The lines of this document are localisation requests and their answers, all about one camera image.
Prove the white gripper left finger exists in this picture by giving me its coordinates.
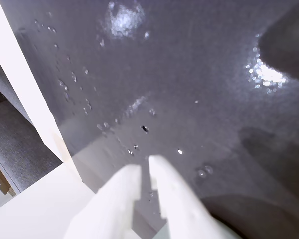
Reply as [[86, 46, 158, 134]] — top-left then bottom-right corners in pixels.
[[64, 164, 143, 239]]

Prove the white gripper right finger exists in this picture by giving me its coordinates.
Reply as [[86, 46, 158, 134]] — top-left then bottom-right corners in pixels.
[[148, 155, 243, 239]]

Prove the grey fabric furniture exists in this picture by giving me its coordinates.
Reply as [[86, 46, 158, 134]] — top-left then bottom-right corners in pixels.
[[0, 47, 63, 193]]

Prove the brown cardboard box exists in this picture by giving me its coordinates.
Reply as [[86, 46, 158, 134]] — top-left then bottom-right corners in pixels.
[[0, 165, 11, 196]]

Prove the black glossy mat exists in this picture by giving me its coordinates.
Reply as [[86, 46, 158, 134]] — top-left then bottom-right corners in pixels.
[[14, 0, 299, 239]]

